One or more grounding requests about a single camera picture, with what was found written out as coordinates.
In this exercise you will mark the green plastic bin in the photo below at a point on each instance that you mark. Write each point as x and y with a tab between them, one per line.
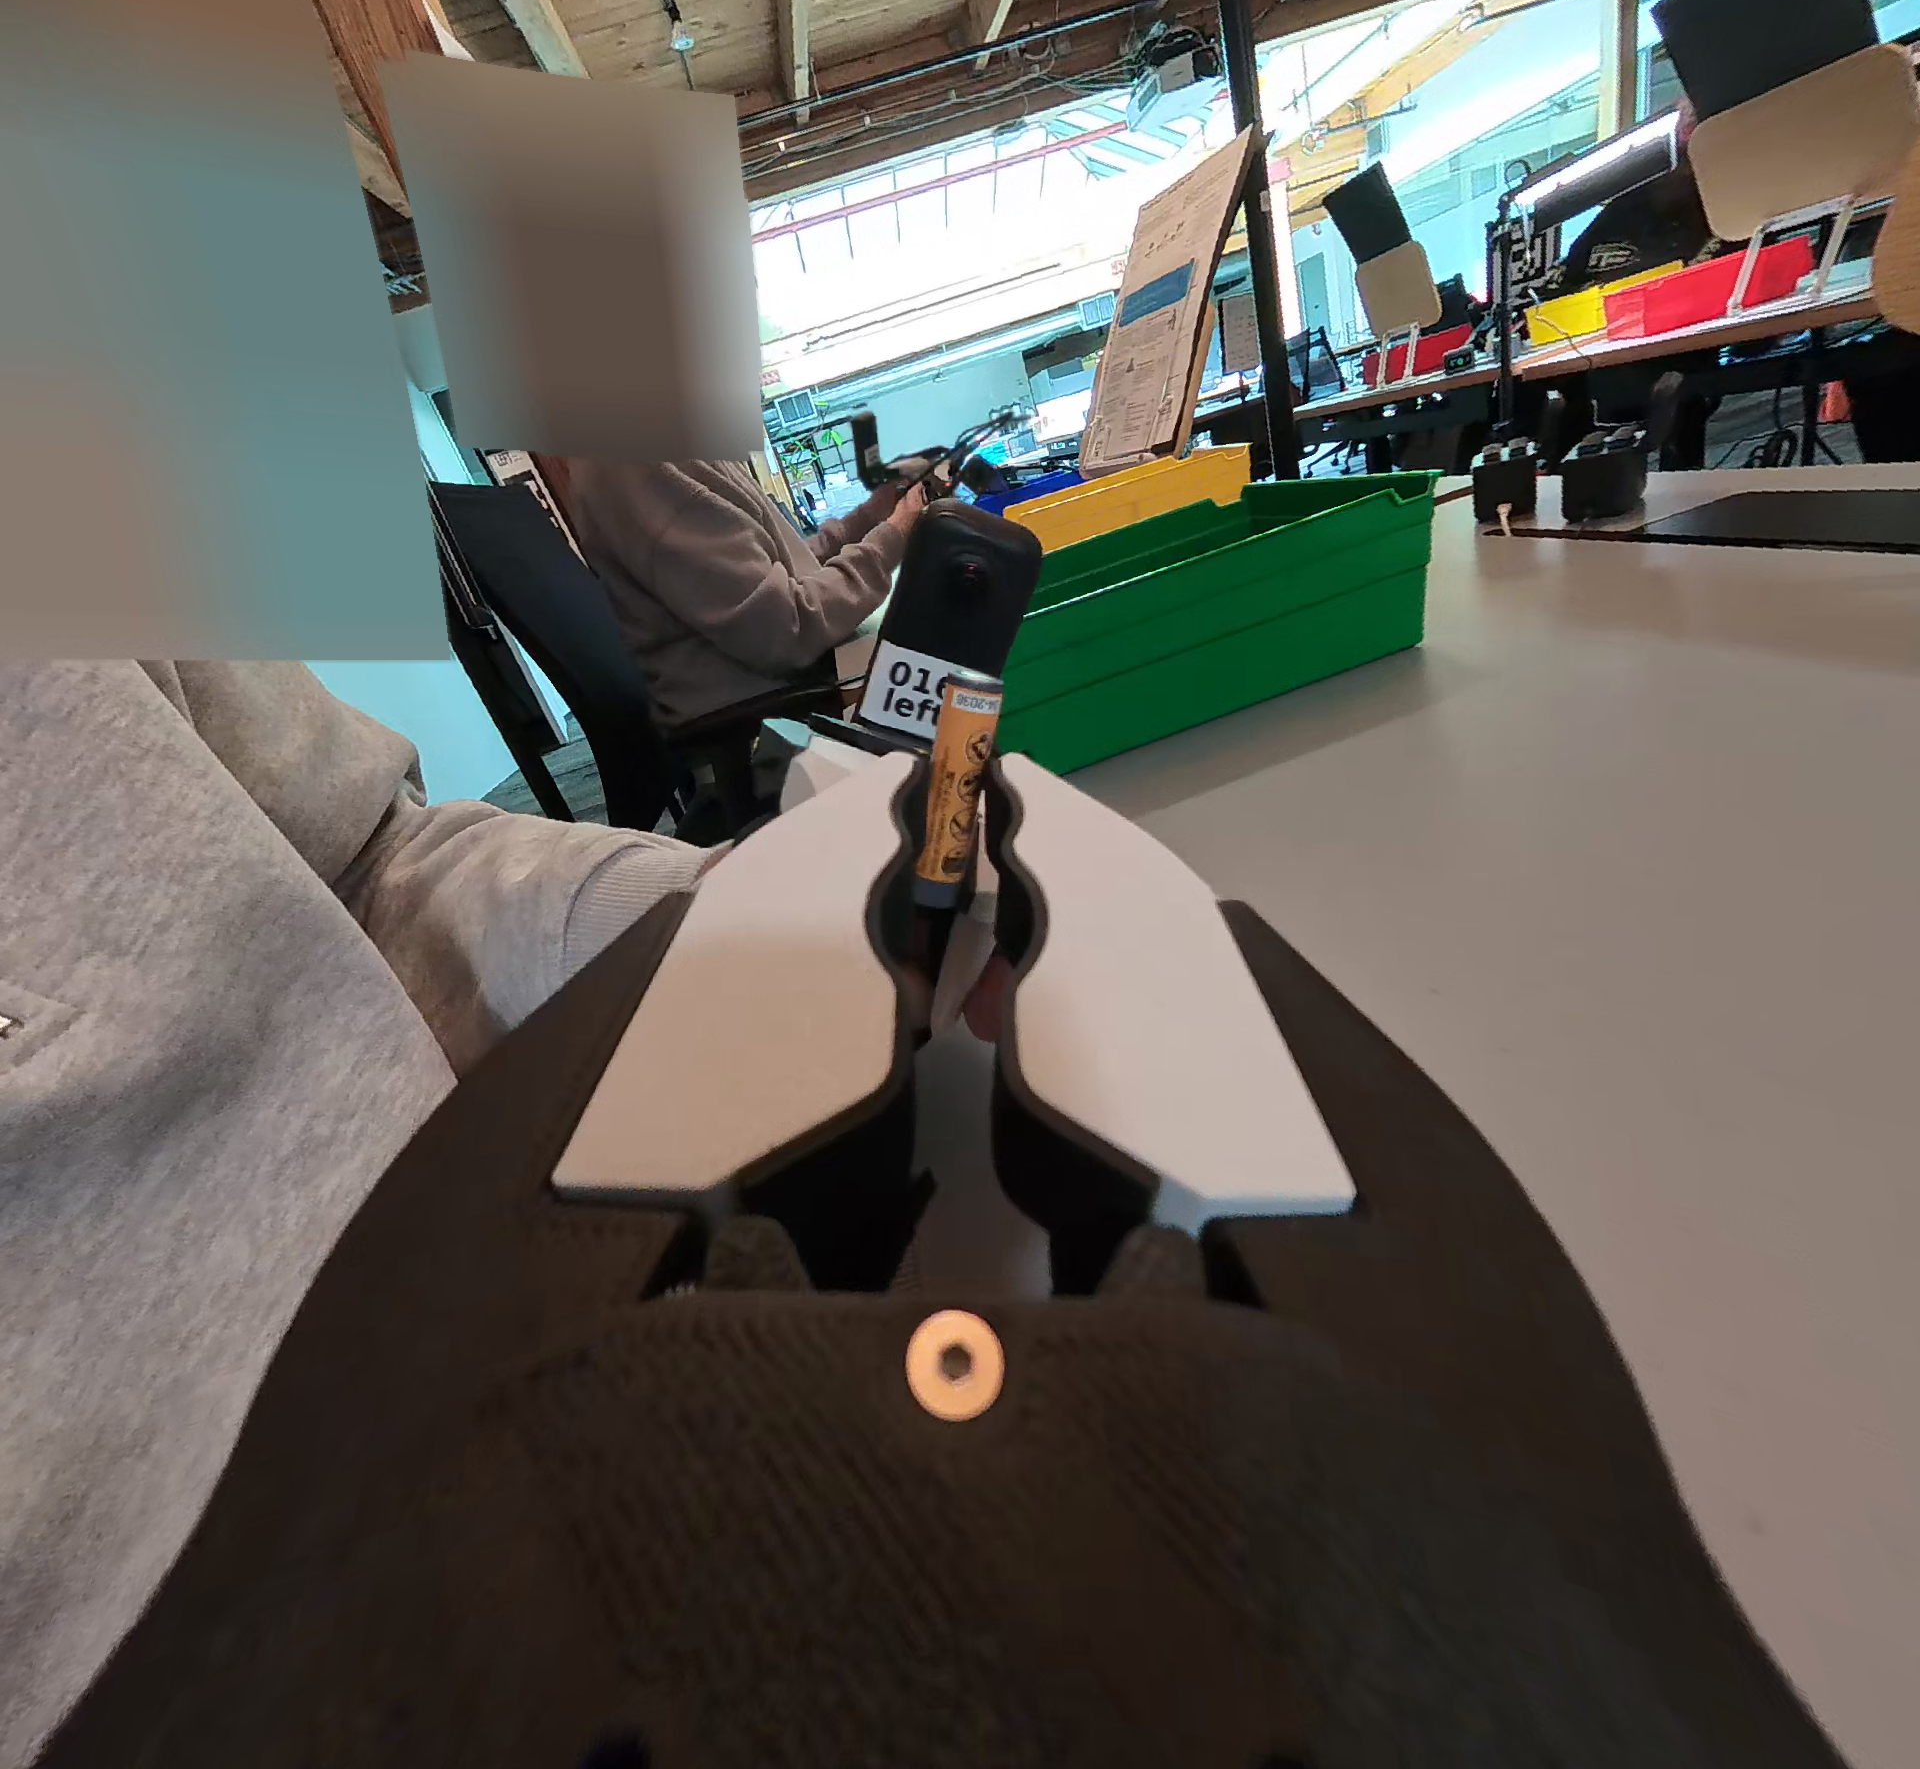
1231	614

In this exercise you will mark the black steel pole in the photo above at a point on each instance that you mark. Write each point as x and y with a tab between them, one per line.
1244	148

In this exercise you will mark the white ceiling projector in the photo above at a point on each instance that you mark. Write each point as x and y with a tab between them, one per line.
1171	88

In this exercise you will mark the black charger dock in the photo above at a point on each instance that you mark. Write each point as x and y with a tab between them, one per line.
1604	478
1504	478

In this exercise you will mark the black monitor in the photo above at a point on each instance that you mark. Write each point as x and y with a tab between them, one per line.
1591	173

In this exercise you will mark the red plastic bin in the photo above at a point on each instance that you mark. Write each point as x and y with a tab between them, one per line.
1680	296
1425	352

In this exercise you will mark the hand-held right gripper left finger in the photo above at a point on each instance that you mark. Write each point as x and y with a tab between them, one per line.
751	1020

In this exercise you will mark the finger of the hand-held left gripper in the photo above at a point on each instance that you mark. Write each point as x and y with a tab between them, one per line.
841	770

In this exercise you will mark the person's left forearm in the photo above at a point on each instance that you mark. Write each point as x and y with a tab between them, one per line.
524	900

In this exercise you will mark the black office chair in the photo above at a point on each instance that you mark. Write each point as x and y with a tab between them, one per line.
555	628

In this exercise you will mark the orange battery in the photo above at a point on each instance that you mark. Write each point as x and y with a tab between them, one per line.
957	809

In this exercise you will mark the long wooden desk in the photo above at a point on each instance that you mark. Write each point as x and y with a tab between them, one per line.
1395	397

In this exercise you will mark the person's grey hoodie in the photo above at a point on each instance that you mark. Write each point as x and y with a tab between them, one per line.
150	1049

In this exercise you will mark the yellow plastic bin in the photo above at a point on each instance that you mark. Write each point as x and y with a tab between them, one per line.
1125	487
1568	316

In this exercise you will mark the black table mat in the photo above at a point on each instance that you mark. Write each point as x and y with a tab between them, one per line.
1801	520

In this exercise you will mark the cardboard document stand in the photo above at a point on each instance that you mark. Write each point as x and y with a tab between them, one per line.
1163	298

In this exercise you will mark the person's left hand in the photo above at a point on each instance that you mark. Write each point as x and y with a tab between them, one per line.
985	997

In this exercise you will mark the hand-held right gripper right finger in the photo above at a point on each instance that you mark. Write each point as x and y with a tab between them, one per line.
1141	1020

